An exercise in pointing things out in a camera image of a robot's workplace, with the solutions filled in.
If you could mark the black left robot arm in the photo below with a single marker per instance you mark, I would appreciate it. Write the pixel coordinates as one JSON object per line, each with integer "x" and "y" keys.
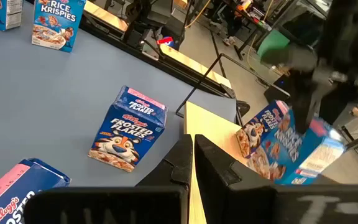
{"x": 353, "y": 18}

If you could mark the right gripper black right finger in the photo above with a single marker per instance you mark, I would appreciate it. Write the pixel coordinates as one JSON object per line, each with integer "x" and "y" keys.
{"x": 259, "y": 205}

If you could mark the green bin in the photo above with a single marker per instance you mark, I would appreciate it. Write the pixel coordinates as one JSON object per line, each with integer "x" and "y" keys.
{"x": 275, "y": 40}

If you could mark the blue-grey table mat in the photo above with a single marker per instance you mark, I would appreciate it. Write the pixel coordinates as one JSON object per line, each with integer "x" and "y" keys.
{"x": 42, "y": 93}

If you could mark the person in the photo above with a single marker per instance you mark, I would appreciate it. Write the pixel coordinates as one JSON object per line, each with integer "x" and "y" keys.
{"x": 230, "y": 21}

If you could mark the Frosted Flakes cereal box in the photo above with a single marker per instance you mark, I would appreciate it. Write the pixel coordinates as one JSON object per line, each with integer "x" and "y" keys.
{"x": 8, "y": 199}
{"x": 256, "y": 130}
{"x": 126, "y": 130}

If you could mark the wooden shelf with black frame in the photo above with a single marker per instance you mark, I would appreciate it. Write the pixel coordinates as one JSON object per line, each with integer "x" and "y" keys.
{"x": 210, "y": 124}

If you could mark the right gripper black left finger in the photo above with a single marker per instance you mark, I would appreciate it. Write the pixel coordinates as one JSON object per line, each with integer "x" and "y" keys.
{"x": 120, "y": 205}

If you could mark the red white blue object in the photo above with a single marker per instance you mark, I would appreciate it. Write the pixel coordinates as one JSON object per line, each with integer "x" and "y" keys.
{"x": 166, "y": 41}

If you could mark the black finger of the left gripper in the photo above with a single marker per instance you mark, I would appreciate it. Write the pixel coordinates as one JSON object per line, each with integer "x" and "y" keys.
{"x": 331, "y": 105}
{"x": 303, "y": 99}

